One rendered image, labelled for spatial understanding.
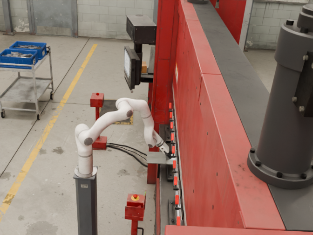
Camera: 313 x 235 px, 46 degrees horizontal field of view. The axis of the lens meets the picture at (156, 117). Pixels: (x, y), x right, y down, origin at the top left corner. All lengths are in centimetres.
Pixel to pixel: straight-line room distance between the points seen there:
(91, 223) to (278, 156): 262
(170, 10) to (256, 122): 249
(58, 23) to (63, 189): 641
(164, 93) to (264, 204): 310
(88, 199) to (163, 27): 181
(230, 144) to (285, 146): 24
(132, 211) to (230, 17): 208
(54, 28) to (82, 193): 755
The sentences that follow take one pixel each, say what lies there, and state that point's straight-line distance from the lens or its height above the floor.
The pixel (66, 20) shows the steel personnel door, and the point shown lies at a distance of 1024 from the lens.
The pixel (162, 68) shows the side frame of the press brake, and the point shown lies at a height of 155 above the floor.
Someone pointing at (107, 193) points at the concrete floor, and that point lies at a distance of 453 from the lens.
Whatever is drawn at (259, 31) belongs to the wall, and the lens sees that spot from 1032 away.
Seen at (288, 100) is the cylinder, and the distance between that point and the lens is 98.
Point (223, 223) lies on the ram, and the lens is 124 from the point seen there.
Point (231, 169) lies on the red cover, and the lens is 110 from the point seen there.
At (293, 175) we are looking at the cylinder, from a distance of 109.
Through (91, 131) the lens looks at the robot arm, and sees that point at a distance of 292.
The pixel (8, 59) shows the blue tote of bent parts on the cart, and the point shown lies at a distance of 591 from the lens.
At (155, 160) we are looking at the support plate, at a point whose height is 100.
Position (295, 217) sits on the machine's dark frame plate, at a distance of 100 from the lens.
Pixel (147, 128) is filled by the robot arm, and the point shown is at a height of 133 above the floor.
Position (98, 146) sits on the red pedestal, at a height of 5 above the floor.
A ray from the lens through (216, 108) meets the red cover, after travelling 143.
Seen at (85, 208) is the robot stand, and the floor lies 66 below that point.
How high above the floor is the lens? 293
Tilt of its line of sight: 28 degrees down
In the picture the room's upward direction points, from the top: 4 degrees clockwise
